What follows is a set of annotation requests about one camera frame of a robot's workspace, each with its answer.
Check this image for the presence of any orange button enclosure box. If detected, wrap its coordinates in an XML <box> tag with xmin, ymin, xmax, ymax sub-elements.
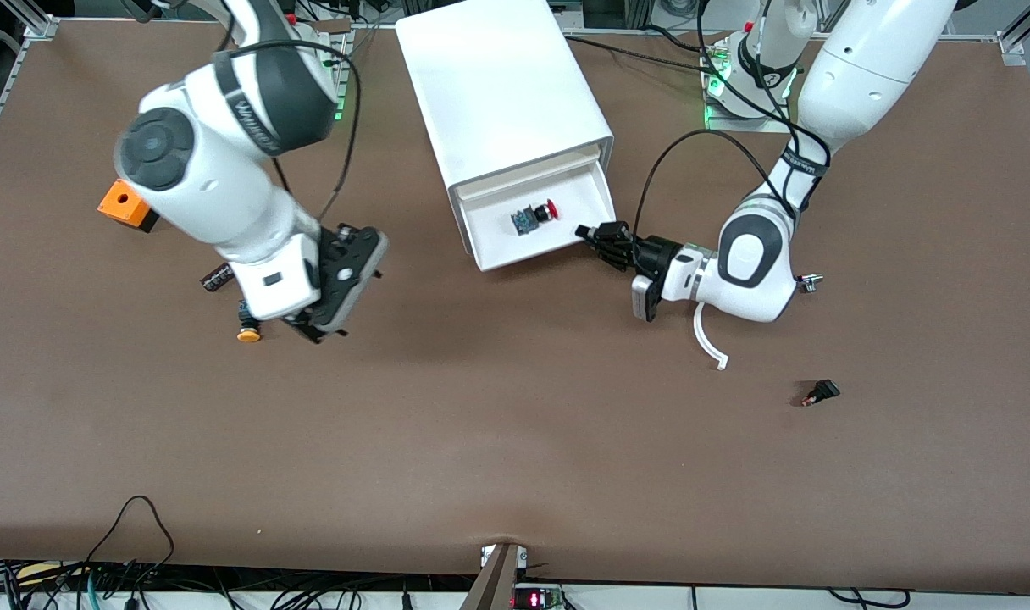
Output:
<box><xmin>97</xmin><ymin>178</ymin><xmax>160</xmax><ymax>234</ymax></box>

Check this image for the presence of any aluminium table edge rail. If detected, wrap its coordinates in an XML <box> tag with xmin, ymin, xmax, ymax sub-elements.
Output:
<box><xmin>0</xmin><ymin>19</ymin><xmax>58</xmax><ymax>158</ymax></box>

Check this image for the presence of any aluminium corner profile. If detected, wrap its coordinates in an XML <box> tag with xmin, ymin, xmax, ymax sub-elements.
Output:
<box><xmin>996</xmin><ymin>0</ymin><xmax>1030</xmax><ymax>67</ymax></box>

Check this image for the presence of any white curved plastic strip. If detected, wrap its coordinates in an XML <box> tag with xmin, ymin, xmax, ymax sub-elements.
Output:
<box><xmin>693</xmin><ymin>301</ymin><xmax>729</xmax><ymax>371</ymax></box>

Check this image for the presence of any black looped cable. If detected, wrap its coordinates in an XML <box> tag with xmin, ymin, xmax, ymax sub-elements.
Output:
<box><xmin>81</xmin><ymin>495</ymin><xmax>177</xmax><ymax>590</ymax></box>

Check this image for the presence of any black cable to arm base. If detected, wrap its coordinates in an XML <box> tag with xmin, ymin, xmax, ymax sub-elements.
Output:
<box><xmin>564</xmin><ymin>34</ymin><xmax>719</xmax><ymax>75</ymax></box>

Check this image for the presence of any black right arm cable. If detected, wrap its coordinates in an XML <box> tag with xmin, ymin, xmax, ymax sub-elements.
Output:
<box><xmin>219</xmin><ymin>38</ymin><xmax>363</xmax><ymax>225</ymax></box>

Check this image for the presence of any brown camera mount pole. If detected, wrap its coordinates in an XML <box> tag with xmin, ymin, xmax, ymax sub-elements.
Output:
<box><xmin>460</xmin><ymin>542</ymin><xmax>523</xmax><ymax>610</ymax></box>

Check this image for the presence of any device with red display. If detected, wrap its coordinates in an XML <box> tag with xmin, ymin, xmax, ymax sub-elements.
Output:
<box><xmin>512</xmin><ymin>583</ymin><xmax>565</xmax><ymax>610</ymax></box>

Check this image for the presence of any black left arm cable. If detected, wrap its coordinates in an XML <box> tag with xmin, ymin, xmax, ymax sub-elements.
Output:
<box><xmin>634</xmin><ymin>0</ymin><xmax>833</xmax><ymax>242</ymax></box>

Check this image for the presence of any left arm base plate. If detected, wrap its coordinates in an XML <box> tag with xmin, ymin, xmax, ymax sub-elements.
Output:
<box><xmin>703</xmin><ymin>51</ymin><xmax>794</xmax><ymax>134</ymax></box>

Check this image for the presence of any red mushroom push button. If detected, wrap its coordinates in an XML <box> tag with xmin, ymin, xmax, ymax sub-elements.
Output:
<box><xmin>512</xmin><ymin>200</ymin><xmax>560</xmax><ymax>237</ymax></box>

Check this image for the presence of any yellow cable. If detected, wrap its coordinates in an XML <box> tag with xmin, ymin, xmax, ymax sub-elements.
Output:
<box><xmin>15</xmin><ymin>561</ymin><xmax>88</xmax><ymax>585</ymax></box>

